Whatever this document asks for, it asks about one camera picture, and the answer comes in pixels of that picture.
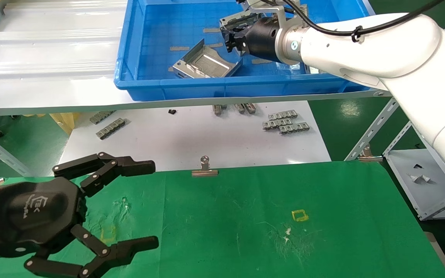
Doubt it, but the grey metal bar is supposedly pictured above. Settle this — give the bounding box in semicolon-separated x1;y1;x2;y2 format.
0;144;34;177

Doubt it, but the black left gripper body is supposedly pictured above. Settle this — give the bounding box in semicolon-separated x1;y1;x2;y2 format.
0;178;88;260

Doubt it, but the perforated grey rack upright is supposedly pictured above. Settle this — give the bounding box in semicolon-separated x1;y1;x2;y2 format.
345;3;445;162
383;121;414;156

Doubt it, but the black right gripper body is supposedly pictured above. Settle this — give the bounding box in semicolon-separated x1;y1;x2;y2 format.
222;25;253;56

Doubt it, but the white rack shelf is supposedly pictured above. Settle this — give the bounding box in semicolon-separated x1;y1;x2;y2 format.
384;148;445;221

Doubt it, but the silver binder clip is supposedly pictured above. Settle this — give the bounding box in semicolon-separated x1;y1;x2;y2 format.
358;145;383;162
192;156;219;177

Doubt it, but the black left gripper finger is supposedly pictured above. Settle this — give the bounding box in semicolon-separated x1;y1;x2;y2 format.
53;152;156;197
24;225;159;278

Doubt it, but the blue plastic bin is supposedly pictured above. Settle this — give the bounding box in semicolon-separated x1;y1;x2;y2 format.
114;0;381;102

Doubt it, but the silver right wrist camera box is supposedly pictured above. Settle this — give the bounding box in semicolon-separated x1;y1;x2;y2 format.
242;0;285;19

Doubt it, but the yellow cardboard piece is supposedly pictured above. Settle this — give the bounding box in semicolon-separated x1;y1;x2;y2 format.
49;112;80;136

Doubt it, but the green table mat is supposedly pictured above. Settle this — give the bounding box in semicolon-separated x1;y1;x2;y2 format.
0;160;445;278

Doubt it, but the black cable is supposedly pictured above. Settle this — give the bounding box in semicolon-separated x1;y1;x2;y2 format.
277;0;445;42

